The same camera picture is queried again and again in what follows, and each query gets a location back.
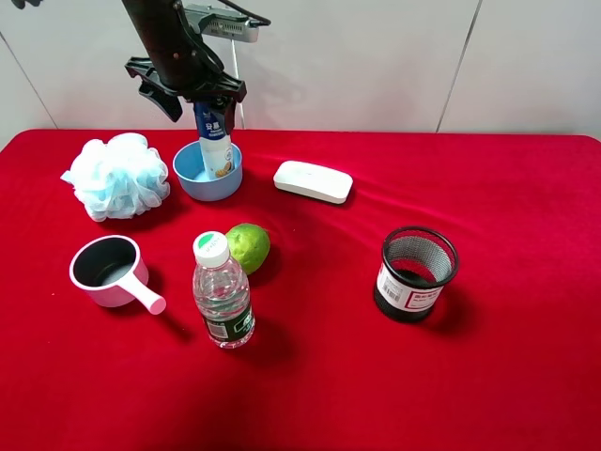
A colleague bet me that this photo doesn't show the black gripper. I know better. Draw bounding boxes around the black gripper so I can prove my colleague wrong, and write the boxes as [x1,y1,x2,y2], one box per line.
[125,57,247,135]

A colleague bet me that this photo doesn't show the blue capped yogurt bottle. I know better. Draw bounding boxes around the blue capped yogurt bottle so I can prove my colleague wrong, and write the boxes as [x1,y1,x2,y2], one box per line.
[193,101,234,179]

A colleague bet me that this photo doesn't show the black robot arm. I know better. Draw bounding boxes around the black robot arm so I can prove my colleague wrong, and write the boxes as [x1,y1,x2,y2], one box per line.
[1,1,256,131]

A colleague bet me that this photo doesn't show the blue round bowl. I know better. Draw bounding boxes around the blue round bowl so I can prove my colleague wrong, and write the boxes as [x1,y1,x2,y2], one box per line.
[173,141,243,202]

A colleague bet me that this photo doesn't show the blue white bath loofah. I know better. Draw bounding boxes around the blue white bath loofah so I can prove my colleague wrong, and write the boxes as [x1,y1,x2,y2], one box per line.
[61,132,170,222]

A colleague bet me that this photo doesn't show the white rectangular case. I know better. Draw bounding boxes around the white rectangular case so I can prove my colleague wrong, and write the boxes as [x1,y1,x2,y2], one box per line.
[273,161,353,205]

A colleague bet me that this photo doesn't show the green lime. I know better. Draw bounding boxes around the green lime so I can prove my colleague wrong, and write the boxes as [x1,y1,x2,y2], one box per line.
[225,223,270,275]

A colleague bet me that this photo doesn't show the clear plastic water bottle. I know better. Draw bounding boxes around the clear plastic water bottle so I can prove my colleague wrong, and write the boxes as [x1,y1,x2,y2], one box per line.
[193,231,255,349]

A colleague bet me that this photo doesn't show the black mesh pen holder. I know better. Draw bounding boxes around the black mesh pen holder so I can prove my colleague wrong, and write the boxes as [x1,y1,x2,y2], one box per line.
[374,225,459,323]

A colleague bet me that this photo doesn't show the red tablecloth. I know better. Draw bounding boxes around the red tablecloth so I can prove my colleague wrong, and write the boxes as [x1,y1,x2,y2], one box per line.
[1,130,600,450]

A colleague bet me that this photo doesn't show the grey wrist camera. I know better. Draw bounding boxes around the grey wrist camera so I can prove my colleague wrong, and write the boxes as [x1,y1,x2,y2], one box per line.
[184,4,267,43]

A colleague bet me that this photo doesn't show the black camera cable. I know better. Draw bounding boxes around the black camera cable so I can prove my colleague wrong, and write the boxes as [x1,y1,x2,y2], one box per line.
[213,0,272,27]

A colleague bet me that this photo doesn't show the pink saucepan with handle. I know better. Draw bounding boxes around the pink saucepan with handle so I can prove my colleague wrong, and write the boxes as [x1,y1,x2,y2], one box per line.
[69,235,166,315]

